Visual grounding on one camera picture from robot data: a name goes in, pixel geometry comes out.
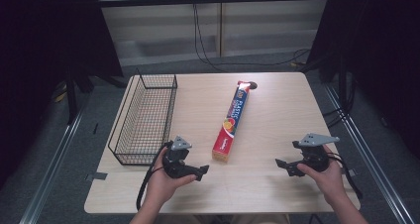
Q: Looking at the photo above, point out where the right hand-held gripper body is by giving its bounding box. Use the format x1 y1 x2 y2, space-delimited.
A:
291 132 341 172

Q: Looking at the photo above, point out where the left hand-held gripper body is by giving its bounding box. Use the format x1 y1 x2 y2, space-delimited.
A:
160 135 198 180

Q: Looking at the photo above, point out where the red blue plastic wrap box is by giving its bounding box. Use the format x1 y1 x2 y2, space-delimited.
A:
211 80 252 164

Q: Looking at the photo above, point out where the black wire basket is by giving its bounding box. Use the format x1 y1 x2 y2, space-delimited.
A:
107 67 179 167

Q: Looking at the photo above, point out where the person's left hand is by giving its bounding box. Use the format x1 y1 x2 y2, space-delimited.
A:
145 147 198 208

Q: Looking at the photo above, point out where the person's right hand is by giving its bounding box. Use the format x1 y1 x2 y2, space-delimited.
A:
296 144 347 208

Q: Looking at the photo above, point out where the black curtain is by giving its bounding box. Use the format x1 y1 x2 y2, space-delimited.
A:
305 0 420 161
0 0 125 189

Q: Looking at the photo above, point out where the black metal stand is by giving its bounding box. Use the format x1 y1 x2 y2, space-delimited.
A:
63 64 128 126

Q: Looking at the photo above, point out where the left hand-held gripper black cable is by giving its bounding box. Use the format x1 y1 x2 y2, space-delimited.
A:
136 140 174 212

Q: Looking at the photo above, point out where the hand-held gripper black cable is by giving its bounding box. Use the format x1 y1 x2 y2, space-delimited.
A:
136 140 174 212
326 152 364 200

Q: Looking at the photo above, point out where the right hand-held gripper black cable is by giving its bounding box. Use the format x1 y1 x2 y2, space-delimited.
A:
326 152 364 200

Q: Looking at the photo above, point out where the black floor cables bundle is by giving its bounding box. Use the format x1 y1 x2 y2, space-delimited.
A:
321 74 358 130

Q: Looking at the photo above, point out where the grey metal floor rail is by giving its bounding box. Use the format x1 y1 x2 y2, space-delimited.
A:
324 83 416 224
19 107 85 224

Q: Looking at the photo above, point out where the black hanging cable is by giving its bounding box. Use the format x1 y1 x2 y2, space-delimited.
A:
195 3 312 67
192 3 230 74

